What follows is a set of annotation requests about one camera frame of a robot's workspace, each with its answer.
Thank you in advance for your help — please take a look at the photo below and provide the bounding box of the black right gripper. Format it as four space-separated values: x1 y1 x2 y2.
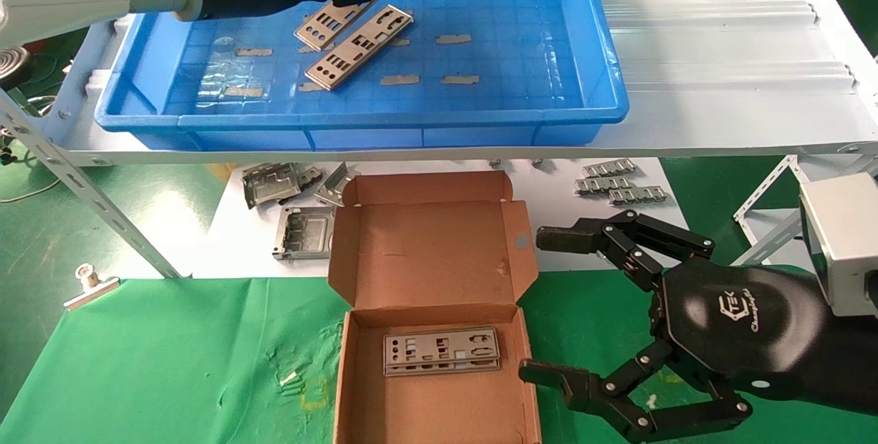
519 209 878 444

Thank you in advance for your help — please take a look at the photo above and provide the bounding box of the silver IO shield plate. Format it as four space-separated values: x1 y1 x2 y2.
304 5 414 91
295 0 410 51

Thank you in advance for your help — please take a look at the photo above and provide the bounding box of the brown cardboard box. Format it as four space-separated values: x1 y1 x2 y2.
328 171 543 444

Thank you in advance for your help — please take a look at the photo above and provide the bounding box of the blue plastic tray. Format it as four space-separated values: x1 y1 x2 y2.
94 0 629 151

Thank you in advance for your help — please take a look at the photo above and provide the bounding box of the silver notched metal strip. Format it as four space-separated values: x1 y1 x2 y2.
582 159 637 178
609 186 669 206
575 176 633 196

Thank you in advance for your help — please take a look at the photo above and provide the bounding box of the dark grey IO shield plate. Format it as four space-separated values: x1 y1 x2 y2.
383 326 501 377

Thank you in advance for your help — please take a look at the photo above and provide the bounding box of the bent silver metal plate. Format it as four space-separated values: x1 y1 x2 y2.
314 163 361 208

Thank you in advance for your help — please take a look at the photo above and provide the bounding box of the white shelf board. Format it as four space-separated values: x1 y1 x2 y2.
41 0 878 167

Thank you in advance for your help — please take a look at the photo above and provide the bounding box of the black round stool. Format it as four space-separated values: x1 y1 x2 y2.
0 48 32 88

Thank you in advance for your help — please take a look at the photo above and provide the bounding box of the silver binder clip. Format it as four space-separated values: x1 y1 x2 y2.
64 264 121 311

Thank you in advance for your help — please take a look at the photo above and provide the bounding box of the green table cloth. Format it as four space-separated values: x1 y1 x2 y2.
0 276 878 444

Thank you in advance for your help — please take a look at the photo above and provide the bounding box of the white slotted shelf post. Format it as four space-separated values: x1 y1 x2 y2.
0 87 182 279
733 154 878 266

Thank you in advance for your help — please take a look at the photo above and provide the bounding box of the grey stamped metal bracket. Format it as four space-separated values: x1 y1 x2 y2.
242 163 302 209

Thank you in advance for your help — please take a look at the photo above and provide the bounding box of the grey metal socket frame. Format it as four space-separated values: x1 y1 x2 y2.
273 206 337 261

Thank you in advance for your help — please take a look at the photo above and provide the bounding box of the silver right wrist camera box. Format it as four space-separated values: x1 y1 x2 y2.
799 172 878 319

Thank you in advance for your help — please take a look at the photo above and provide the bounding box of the white shelf divider rail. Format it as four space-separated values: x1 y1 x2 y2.
621 60 858 96
604 1 820 30

